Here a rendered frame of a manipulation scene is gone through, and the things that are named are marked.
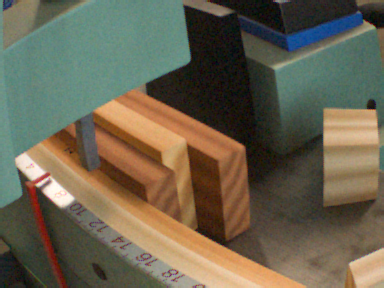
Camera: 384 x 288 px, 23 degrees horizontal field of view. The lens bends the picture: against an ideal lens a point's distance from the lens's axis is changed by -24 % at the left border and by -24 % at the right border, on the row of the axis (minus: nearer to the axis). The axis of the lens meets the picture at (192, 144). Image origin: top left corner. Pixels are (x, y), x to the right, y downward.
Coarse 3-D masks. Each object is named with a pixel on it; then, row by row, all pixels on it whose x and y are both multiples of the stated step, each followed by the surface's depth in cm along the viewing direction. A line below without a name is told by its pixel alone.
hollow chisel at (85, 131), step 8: (80, 120) 57; (88, 120) 58; (80, 128) 58; (88, 128) 58; (80, 136) 58; (88, 136) 58; (80, 144) 58; (88, 144) 58; (96, 144) 59; (80, 152) 59; (88, 152) 58; (96, 152) 59; (80, 160) 59; (88, 160) 59; (96, 160) 59; (88, 168) 59
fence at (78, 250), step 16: (16, 208) 63; (48, 208) 56; (32, 224) 61; (48, 224) 58; (64, 224) 55; (64, 240) 57; (80, 240) 54; (96, 240) 52; (64, 256) 58; (80, 256) 56; (96, 256) 53; (112, 256) 51; (80, 272) 57; (96, 272) 54; (112, 272) 53; (128, 272) 51
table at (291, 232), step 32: (256, 160) 68; (288, 160) 67; (320, 160) 67; (256, 192) 65; (288, 192) 64; (320, 192) 63; (0, 224) 69; (256, 224) 62; (288, 224) 61; (320, 224) 60; (352, 224) 59; (32, 256) 65; (256, 256) 59; (288, 256) 58; (320, 256) 57; (352, 256) 56
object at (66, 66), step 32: (32, 0) 54; (64, 0) 52; (96, 0) 51; (128, 0) 52; (160, 0) 54; (32, 32) 49; (64, 32) 50; (96, 32) 52; (128, 32) 53; (160, 32) 55; (32, 64) 50; (64, 64) 51; (96, 64) 53; (128, 64) 54; (160, 64) 56; (32, 96) 50; (64, 96) 52; (96, 96) 54; (32, 128) 51
